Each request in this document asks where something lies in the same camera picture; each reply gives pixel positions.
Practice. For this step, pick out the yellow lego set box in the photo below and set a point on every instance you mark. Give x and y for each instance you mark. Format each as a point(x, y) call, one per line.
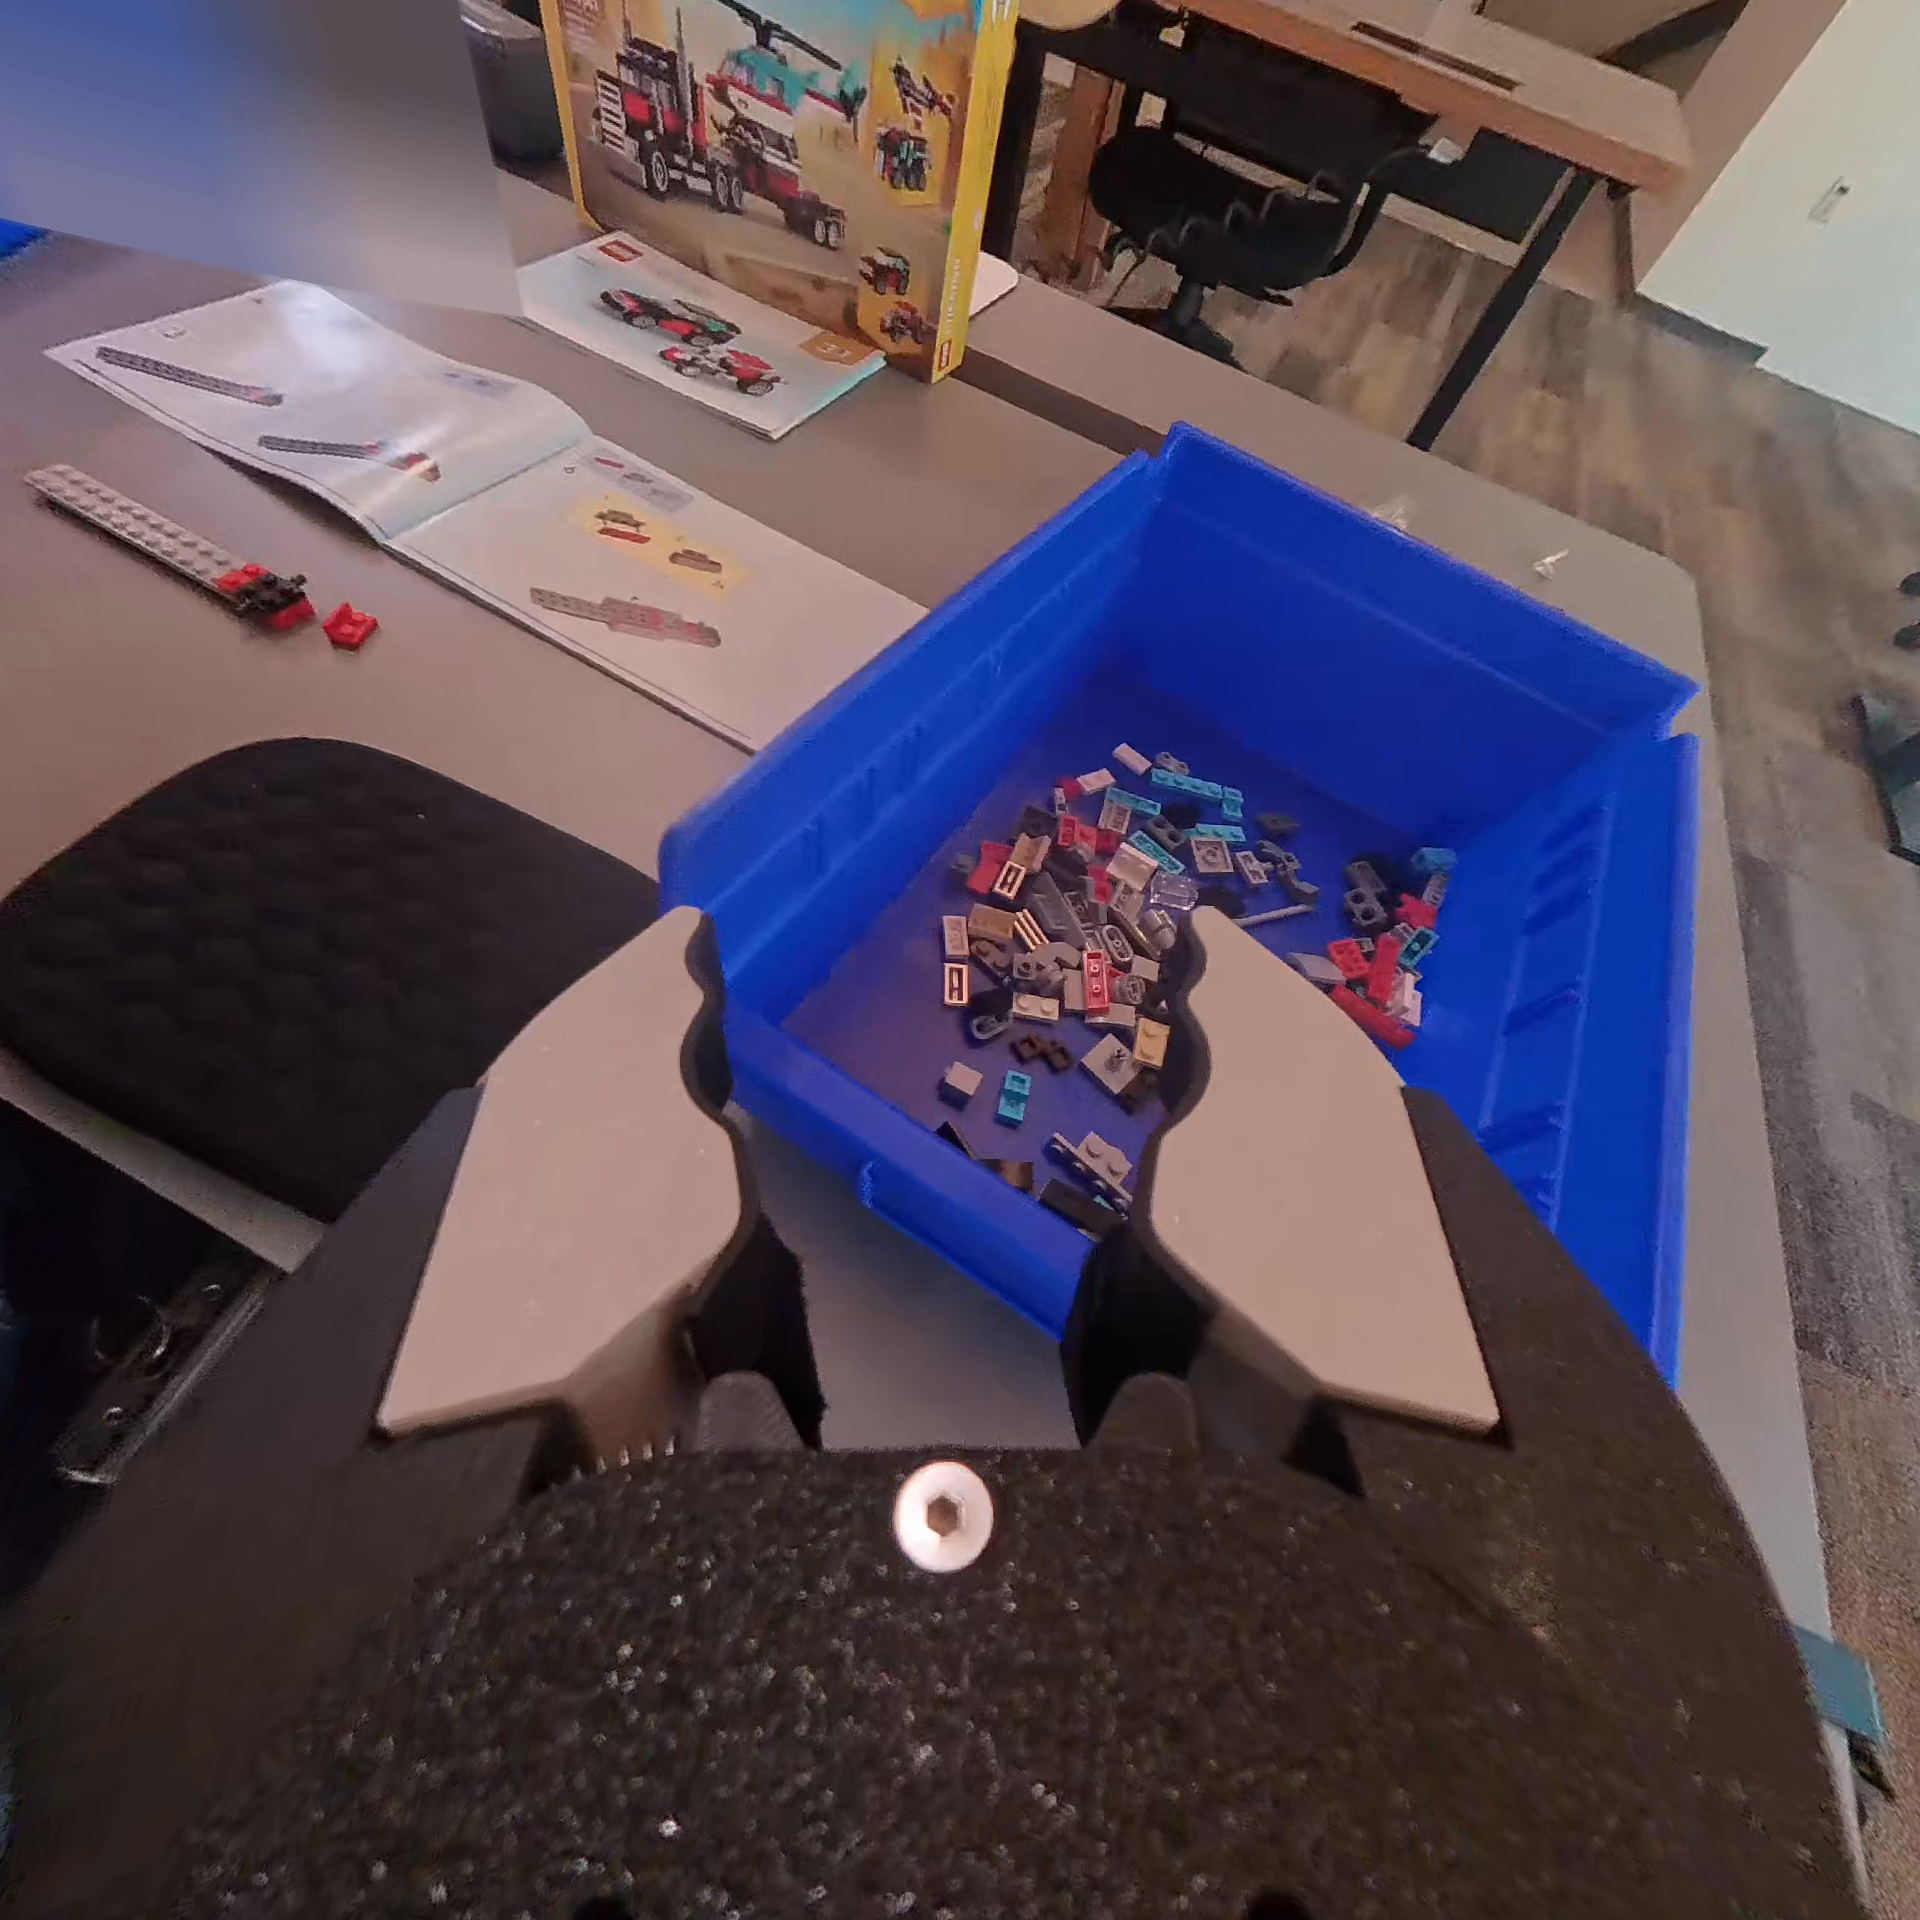
point(779, 119)

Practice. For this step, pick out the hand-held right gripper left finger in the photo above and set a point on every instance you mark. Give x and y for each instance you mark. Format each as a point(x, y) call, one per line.
point(570, 1200)

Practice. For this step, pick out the open instruction booklet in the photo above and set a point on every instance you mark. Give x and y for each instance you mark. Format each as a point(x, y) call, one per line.
point(494, 494)

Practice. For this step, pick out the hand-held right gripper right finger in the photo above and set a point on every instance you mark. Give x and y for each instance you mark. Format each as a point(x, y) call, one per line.
point(1289, 1200)

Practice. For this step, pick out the teal tape strip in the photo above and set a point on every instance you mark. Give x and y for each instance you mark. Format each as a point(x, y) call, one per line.
point(1842, 1687)

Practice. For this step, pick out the metal rail under table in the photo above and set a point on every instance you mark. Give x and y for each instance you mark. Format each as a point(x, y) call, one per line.
point(148, 1365)

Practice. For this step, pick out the wooden desk with black legs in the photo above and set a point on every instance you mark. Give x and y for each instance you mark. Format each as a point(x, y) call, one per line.
point(1348, 60)

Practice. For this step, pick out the closed instruction booklet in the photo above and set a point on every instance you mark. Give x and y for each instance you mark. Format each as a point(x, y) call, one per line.
point(705, 323)

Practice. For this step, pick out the black office chair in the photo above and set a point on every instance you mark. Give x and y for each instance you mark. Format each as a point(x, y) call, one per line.
point(1200, 189)

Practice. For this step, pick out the grey lego plate assembly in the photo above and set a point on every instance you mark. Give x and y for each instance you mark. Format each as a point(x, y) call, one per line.
point(136, 510)

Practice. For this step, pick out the dark floor object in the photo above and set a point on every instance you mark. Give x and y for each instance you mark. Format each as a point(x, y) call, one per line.
point(1897, 781)

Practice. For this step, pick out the dark box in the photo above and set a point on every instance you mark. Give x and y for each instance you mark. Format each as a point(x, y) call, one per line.
point(510, 91)

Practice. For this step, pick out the small red lego piece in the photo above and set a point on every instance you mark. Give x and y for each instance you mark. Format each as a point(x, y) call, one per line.
point(349, 628)

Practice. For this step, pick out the pile of small lego bricks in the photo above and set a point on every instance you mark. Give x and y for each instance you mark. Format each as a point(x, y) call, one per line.
point(1101, 968)

